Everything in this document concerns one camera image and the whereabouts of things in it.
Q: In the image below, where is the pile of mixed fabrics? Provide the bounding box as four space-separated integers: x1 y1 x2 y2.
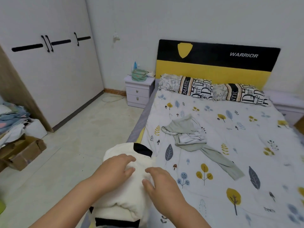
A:
0 95 31 150

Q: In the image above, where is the brown cardboard box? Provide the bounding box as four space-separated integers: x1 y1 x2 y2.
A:
0 135 47 171

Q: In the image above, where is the person's right hand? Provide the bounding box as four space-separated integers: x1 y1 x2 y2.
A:
142 166 191 218

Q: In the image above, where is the black garment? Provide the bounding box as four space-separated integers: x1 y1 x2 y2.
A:
88 143 154 228

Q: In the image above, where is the black white patterned pillow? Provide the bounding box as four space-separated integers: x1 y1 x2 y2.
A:
210 83 270 107
158 73 214 100

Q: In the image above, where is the sage green zip jacket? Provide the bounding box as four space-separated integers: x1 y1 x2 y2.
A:
161 115 245 181

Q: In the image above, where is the white plastic bag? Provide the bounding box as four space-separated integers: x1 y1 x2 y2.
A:
24 118 48 140

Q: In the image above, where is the bed with leaf print bedding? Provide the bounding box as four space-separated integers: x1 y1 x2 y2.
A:
78 85 304 228

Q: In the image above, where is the person's left hand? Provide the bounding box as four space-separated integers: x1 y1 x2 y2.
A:
89 153 137 193

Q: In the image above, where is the black yellow headboard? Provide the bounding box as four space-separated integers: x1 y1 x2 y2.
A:
155 39 281 91

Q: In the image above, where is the white nightstand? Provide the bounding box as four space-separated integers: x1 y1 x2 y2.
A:
265 89 304 127
124 75 156 109

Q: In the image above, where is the person's left forearm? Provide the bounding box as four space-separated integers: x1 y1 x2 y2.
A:
29 180 105 228

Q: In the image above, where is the white wardrobe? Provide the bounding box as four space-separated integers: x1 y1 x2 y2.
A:
0 0 105 132

